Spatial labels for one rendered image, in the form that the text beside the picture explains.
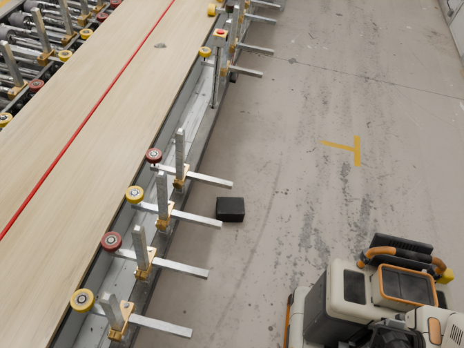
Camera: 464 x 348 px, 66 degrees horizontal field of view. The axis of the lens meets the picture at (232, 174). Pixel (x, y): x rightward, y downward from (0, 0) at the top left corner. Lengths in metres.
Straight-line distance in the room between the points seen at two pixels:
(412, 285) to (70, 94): 1.95
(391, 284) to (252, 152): 1.83
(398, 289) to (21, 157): 1.77
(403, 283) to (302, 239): 1.15
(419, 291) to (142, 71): 1.87
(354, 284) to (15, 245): 1.41
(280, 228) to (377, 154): 1.30
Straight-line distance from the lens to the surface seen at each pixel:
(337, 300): 1.66
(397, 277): 1.71
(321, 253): 2.70
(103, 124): 2.01
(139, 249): 1.41
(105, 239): 1.57
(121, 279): 1.79
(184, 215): 1.70
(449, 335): 1.24
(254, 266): 2.52
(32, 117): 2.14
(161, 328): 1.47
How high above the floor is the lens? 2.25
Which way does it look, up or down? 50 degrees down
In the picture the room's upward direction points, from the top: 10 degrees clockwise
